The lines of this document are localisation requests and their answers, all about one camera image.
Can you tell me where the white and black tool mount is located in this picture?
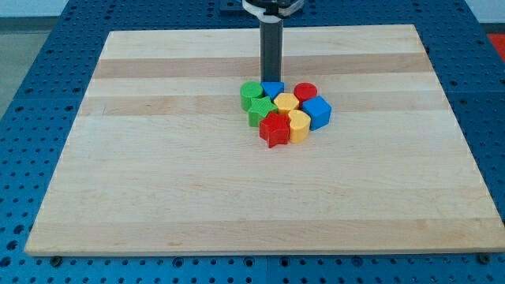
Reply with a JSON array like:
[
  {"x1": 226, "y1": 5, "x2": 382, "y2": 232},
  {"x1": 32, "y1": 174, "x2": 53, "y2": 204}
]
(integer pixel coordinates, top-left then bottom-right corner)
[{"x1": 241, "y1": 0, "x2": 305, "y2": 19}]

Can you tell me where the red star block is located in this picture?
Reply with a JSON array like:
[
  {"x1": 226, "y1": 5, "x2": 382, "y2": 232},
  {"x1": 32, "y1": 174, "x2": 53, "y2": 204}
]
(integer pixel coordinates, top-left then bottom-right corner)
[{"x1": 260, "y1": 112, "x2": 290, "y2": 148}]

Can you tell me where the green cylinder block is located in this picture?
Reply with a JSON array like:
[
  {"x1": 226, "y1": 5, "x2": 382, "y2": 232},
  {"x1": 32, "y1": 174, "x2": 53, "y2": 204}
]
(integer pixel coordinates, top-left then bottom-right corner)
[{"x1": 240, "y1": 81, "x2": 264, "y2": 111}]

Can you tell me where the blue triangle block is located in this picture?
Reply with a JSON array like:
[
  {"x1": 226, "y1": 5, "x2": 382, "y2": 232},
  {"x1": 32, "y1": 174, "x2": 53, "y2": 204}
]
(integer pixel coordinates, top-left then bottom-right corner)
[{"x1": 260, "y1": 81, "x2": 285, "y2": 100}]

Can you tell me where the yellow hexagon block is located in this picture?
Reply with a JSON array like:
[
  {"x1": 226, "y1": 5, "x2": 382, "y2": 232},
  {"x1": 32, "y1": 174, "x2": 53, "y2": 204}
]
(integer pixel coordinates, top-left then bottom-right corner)
[{"x1": 273, "y1": 93, "x2": 300, "y2": 114}]

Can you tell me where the blue cube block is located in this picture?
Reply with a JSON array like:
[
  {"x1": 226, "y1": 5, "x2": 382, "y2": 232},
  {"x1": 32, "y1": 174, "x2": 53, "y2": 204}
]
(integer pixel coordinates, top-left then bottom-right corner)
[{"x1": 302, "y1": 95, "x2": 332, "y2": 131}]

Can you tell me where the yellow heart block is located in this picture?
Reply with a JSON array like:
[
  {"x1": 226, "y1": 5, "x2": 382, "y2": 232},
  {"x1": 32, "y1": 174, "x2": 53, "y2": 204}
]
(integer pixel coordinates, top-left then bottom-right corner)
[{"x1": 288, "y1": 110, "x2": 311, "y2": 144}]

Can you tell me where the green star block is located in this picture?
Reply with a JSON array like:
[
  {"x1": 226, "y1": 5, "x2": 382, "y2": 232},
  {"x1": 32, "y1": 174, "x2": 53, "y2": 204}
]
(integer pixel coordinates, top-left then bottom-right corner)
[{"x1": 248, "y1": 96, "x2": 278, "y2": 127}]

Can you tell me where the red cylinder block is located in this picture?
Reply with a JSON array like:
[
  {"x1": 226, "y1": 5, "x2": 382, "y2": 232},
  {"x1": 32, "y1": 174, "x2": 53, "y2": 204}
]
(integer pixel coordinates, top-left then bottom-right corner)
[{"x1": 293, "y1": 82, "x2": 318, "y2": 106}]

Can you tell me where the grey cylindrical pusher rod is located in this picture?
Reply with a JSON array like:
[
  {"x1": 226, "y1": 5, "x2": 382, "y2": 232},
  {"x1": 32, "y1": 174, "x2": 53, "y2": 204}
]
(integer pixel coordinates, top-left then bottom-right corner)
[{"x1": 260, "y1": 20, "x2": 283, "y2": 82}]

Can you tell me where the wooden board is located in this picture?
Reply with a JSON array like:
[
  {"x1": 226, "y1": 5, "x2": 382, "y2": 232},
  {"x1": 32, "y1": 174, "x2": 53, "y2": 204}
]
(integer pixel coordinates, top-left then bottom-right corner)
[{"x1": 24, "y1": 24, "x2": 504, "y2": 256}]

